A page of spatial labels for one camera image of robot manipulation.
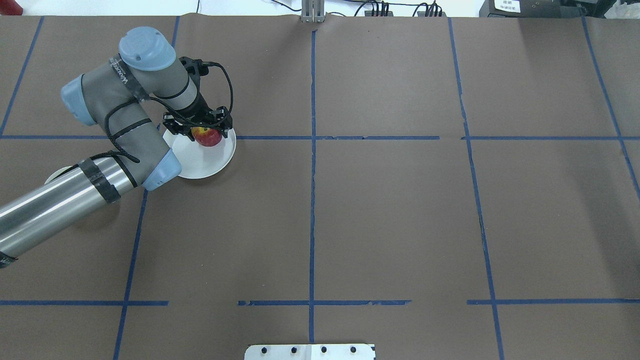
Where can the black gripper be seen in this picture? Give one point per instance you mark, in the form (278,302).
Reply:
(200,113)

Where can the red yellow apple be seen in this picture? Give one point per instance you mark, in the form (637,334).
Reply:
(206,137)

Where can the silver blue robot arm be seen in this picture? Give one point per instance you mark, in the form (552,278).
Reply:
(144,69)

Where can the white plate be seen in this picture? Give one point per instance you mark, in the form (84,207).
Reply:
(198,161)

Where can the white bowl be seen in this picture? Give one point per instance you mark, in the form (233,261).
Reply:
(60,172)

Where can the black box with label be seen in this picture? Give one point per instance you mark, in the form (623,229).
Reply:
(548,9)

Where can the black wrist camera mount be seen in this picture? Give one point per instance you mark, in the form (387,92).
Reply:
(196,68)

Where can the aluminium frame post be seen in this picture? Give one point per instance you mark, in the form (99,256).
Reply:
(313,11)

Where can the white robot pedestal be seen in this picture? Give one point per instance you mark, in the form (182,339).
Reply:
(327,351)

